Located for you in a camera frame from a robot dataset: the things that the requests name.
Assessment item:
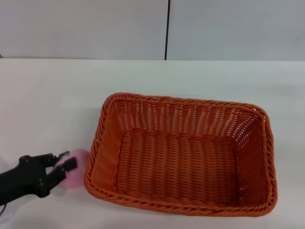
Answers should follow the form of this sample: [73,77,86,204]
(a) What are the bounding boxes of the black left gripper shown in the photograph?
[18,151,78,198]

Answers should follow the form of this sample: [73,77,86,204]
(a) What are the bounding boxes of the pink peach toy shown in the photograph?
[53,148,91,190]

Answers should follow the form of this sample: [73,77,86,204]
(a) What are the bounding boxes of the black vertical wall strip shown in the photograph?
[163,0,172,60]

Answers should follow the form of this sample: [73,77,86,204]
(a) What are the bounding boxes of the orange woven plastic basket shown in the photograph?
[83,92,278,217]

